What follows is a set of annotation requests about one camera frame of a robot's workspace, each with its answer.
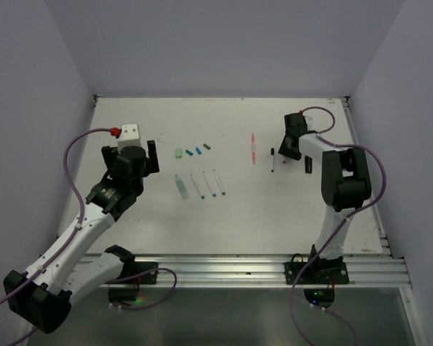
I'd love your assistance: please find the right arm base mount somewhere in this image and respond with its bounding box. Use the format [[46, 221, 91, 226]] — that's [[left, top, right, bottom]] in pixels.
[[284, 253, 350, 309]]

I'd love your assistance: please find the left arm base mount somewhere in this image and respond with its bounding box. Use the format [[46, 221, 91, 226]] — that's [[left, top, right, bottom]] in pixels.
[[108, 261, 159, 306]]

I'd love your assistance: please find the blue capped white marker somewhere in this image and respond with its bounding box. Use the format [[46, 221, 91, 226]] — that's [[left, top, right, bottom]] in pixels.
[[203, 171, 217, 198]]

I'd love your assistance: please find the dark green capped marker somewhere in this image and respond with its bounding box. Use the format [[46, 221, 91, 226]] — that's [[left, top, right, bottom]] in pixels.
[[213, 169, 226, 196]]

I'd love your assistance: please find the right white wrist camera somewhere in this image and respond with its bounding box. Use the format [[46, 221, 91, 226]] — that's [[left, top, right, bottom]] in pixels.
[[304, 115, 315, 130]]

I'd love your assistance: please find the aluminium rail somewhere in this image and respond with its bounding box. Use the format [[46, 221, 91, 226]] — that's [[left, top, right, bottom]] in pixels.
[[135, 255, 411, 288]]

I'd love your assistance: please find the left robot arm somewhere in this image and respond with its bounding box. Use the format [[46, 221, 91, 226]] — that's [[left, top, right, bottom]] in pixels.
[[4, 141, 159, 334]]

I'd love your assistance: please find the pink pen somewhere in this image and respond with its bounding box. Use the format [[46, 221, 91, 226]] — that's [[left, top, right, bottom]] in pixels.
[[250, 132, 256, 165]]

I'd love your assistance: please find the light green highlighter body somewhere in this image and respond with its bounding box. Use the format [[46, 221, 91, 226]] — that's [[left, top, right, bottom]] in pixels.
[[175, 174, 189, 199]]

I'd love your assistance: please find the black green highlighter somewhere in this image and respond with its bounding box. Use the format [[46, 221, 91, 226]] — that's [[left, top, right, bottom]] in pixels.
[[305, 156, 312, 174]]

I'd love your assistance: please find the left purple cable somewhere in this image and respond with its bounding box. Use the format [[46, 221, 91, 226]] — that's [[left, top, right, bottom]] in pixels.
[[0, 125, 178, 346]]

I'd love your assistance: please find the teal capped white marker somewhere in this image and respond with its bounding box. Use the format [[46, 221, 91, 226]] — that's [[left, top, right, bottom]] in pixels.
[[190, 174, 205, 200]]

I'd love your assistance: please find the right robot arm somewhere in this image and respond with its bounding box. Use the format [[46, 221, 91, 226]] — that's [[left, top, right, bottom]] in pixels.
[[279, 112, 372, 283]]

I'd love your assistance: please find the light green highlighter cap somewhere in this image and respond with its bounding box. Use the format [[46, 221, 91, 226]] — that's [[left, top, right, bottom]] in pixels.
[[175, 148, 183, 158]]

